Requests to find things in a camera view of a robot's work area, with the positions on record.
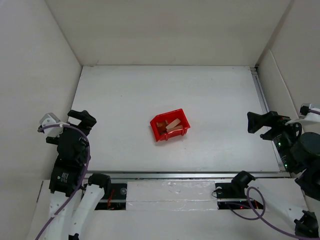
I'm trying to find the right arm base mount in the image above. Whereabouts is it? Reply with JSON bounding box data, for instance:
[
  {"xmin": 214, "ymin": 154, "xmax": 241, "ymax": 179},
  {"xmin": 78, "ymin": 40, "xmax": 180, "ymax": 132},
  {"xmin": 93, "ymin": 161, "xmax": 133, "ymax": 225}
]
[{"xmin": 211, "ymin": 182, "xmax": 250, "ymax": 210}]

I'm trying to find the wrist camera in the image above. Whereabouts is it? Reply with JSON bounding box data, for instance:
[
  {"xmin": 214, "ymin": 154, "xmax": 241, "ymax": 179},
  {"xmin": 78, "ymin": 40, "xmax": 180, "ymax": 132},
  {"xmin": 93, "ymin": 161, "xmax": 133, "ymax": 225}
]
[
  {"xmin": 285, "ymin": 103, "xmax": 320, "ymax": 126},
  {"xmin": 39, "ymin": 112, "xmax": 61, "ymax": 136}
]

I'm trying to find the aluminium rail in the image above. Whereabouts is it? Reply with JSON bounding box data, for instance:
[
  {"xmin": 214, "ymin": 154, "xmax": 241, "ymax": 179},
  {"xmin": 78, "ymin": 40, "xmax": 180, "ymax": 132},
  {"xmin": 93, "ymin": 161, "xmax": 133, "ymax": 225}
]
[
  {"xmin": 83, "ymin": 171, "xmax": 292, "ymax": 180},
  {"xmin": 250, "ymin": 65, "xmax": 286, "ymax": 172}
]

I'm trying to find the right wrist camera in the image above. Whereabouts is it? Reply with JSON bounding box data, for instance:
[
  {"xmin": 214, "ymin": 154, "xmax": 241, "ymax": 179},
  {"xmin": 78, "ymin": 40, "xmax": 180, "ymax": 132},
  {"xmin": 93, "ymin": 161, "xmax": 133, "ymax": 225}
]
[{"xmin": 285, "ymin": 103, "xmax": 320, "ymax": 126}]

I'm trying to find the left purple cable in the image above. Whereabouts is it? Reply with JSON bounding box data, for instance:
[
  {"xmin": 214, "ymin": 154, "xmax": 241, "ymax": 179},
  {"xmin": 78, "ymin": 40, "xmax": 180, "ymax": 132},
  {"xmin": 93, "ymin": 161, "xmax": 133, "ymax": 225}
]
[{"xmin": 34, "ymin": 124, "xmax": 91, "ymax": 240}]

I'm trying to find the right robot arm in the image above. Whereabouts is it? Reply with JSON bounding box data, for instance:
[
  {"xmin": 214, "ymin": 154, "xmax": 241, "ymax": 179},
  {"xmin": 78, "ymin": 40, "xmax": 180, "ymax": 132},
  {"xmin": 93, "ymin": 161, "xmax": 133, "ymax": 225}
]
[{"xmin": 231, "ymin": 111, "xmax": 320, "ymax": 240}]

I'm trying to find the tan short wood block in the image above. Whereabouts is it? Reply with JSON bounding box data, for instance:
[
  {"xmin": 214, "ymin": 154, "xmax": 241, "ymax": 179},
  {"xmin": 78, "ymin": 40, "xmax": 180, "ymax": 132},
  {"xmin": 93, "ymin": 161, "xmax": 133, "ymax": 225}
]
[{"xmin": 156, "ymin": 122, "xmax": 164, "ymax": 128}]

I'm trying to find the red plastic bin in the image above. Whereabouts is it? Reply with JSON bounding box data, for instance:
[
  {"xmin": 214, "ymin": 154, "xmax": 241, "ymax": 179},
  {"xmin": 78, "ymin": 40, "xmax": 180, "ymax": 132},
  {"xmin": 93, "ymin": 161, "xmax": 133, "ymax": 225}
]
[{"xmin": 150, "ymin": 108, "xmax": 191, "ymax": 142}]

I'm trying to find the aluminium front rail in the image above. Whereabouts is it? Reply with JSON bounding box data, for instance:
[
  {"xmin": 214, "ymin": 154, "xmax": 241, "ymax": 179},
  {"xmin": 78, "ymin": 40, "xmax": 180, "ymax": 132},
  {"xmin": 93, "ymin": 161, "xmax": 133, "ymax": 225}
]
[{"xmin": 83, "ymin": 171, "xmax": 292, "ymax": 180}]

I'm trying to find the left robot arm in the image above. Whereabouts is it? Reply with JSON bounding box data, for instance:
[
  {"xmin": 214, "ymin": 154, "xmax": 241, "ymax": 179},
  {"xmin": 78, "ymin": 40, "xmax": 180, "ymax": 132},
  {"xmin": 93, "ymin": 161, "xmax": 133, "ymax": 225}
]
[{"xmin": 36, "ymin": 110, "xmax": 111, "ymax": 240}]

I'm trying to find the brown base wood block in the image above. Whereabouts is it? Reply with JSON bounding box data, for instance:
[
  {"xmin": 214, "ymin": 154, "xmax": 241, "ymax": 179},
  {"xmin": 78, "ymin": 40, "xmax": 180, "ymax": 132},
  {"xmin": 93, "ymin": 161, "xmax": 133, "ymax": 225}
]
[{"xmin": 160, "ymin": 128, "xmax": 167, "ymax": 135}]

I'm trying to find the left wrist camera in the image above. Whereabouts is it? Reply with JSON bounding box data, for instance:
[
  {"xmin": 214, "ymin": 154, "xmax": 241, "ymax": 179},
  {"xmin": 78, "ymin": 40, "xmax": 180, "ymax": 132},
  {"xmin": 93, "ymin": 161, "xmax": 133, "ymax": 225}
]
[{"xmin": 39, "ymin": 112, "xmax": 61, "ymax": 136}]

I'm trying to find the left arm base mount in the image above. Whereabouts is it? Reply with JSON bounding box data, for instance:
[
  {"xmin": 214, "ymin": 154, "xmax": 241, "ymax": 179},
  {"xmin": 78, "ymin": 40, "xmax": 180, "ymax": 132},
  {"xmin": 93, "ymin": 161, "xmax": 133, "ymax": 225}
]
[{"xmin": 79, "ymin": 183, "xmax": 128, "ymax": 212}]

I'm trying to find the aluminium right rail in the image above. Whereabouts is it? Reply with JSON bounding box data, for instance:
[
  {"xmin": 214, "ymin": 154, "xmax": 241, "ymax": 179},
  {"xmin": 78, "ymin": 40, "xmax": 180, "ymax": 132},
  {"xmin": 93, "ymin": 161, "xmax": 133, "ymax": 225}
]
[{"xmin": 250, "ymin": 65, "xmax": 286, "ymax": 172}]

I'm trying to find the long light wood block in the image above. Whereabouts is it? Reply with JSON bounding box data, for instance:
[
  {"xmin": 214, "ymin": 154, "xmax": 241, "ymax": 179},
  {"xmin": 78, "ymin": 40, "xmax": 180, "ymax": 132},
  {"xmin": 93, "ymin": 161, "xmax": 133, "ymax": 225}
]
[{"xmin": 166, "ymin": 118, "xmax": 181, "ymax": 131}]

